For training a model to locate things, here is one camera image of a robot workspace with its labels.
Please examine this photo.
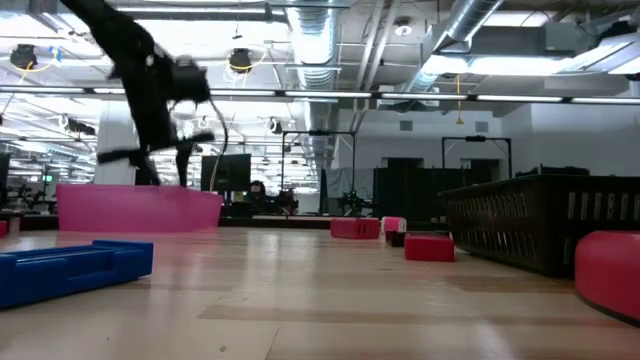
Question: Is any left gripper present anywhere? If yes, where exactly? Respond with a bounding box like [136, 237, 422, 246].
[97, 94, 216, 189]

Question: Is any small blue rectangular box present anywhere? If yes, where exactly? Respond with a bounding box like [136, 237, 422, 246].
[0, 239, 155, 311]

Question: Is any red rectangular box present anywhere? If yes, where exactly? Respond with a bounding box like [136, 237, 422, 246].
[329, 216, 382, 241]
[403, 233, 456, 264]

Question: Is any small red white block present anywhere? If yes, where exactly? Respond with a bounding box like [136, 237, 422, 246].
[381, 215, 408, 234]

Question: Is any pink translucent plastic bin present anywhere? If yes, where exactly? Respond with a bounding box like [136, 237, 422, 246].
[55, 183, 225, 234]

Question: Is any black background monitor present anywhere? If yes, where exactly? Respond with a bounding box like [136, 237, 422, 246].
[200, 153, 253, 194]

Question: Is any white building column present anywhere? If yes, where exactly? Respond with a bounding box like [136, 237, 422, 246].
[93, 102, 146, 186]

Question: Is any seated person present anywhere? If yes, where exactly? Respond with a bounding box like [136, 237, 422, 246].
[246, 179, 269, 203]

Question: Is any black cabinet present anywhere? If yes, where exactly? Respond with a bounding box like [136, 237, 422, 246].
[372, 166, 501, 224]

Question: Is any black mesh basket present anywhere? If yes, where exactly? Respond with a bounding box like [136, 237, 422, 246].
[438, 173, 640, 279]

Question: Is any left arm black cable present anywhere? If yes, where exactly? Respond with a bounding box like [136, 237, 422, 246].
[207, 97, 230, 162]

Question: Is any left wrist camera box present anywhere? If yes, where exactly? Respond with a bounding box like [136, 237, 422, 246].
[171, 54, 212, 105]

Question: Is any black ceiling cable reel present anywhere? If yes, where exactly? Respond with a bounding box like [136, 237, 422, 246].
[228, 47, 253, 75]
[9, 43, 39, 71]

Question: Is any black metal frame stand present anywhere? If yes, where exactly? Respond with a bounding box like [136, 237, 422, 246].
[280, 129, 358, 176]
[441, 135, 513, 181]

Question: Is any long ceiling light rail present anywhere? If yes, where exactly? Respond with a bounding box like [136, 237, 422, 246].
[0, 85, 640, 105]

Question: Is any silver ventilation duct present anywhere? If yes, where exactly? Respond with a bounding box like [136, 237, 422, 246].
[287, 0, 344, 166]
[407, 0, 505, 94]

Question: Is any yellow hanging strap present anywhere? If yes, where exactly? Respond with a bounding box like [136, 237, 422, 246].
[453, 73, 465, 126]

